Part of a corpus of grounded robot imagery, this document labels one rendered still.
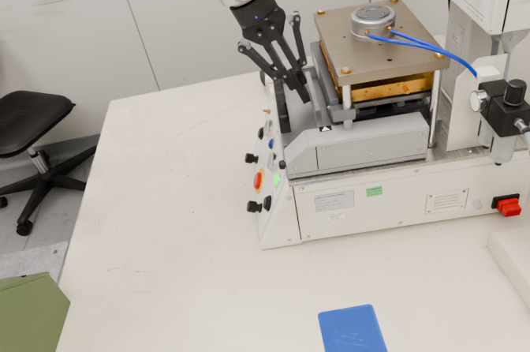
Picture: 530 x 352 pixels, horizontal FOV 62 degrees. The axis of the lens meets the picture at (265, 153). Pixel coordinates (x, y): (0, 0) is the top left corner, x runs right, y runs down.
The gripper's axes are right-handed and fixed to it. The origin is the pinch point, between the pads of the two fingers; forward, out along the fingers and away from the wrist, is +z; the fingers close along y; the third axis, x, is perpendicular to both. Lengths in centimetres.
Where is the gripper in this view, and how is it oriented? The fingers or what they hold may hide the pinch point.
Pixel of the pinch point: (299, 85)
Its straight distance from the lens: 87.9
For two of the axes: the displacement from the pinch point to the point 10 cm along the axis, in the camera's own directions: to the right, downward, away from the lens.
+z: 4.8, 6.7, 5.7
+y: -8.8, 4.1, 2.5
